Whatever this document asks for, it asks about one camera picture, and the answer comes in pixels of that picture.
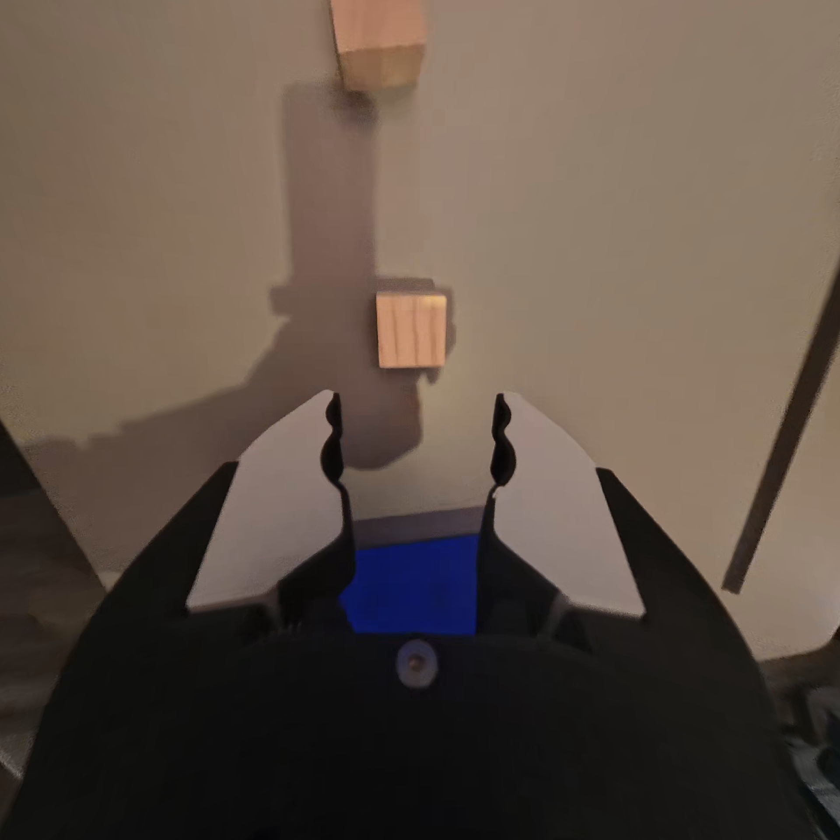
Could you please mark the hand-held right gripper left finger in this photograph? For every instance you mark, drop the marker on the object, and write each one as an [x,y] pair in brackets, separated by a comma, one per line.
[275,525]

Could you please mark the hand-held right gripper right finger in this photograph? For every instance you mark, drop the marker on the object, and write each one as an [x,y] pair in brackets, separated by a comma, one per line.
[558,525]

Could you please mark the blue plastic bin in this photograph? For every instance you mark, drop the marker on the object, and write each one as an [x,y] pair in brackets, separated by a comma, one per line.
[407,590]

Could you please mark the wooden cube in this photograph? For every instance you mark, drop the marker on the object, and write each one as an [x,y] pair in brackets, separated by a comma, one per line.
[377,39]
[410,328]

